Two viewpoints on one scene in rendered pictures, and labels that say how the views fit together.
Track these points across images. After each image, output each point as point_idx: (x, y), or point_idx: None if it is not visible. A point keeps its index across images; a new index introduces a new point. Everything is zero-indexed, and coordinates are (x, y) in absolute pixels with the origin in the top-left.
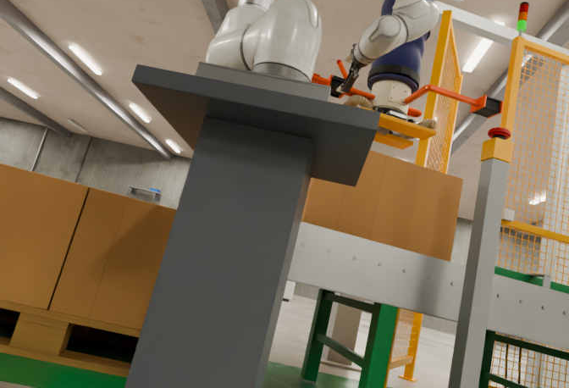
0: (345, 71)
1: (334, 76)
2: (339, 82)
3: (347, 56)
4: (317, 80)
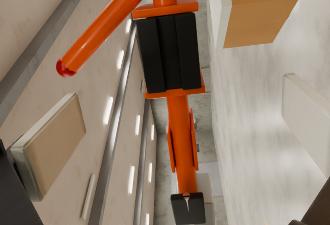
0: (91, 31)
1: (153, 90)
2: (165, 56)
3: (63, 167)
4: (189, 135)
